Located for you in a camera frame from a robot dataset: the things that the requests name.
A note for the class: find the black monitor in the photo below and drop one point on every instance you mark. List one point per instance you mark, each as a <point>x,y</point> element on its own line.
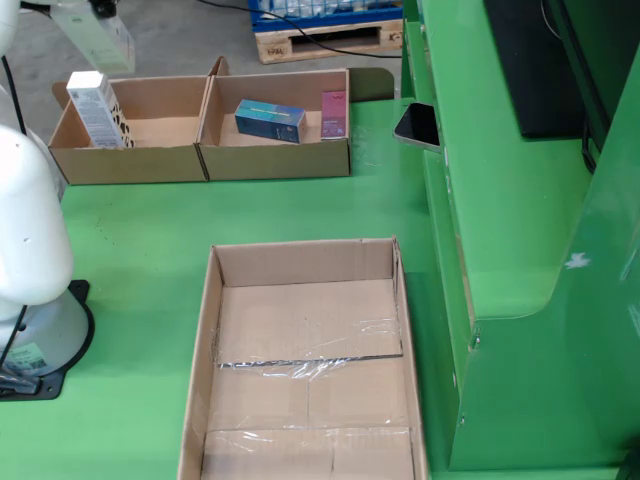
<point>540,65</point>

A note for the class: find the pink product box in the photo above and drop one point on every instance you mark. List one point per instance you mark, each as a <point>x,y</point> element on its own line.
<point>334,115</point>

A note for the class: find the blue product box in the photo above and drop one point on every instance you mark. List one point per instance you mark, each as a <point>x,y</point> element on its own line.
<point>270,122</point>

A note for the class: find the green metal workstation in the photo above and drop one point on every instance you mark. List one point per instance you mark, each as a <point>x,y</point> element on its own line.
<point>525,250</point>

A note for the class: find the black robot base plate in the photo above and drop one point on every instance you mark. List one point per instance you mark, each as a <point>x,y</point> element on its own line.
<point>82,292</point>

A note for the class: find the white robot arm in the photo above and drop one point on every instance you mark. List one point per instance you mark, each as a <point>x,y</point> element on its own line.
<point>30,225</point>

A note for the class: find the wooden pallet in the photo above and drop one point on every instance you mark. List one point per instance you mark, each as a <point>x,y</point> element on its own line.
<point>325,55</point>

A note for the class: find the black smartphone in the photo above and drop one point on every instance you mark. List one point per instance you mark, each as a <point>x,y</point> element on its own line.
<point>417,125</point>

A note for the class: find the large flat cardboard tray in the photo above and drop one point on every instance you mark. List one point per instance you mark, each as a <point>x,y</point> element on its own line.
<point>310,400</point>

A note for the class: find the white leopard print box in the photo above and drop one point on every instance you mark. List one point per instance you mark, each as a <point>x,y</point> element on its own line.
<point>97,115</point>

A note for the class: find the open brown cardboard box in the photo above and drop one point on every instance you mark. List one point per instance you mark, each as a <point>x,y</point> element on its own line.
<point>150,165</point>
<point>280,160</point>

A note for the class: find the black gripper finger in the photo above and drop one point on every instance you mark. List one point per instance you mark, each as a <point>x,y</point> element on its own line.
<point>105,7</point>

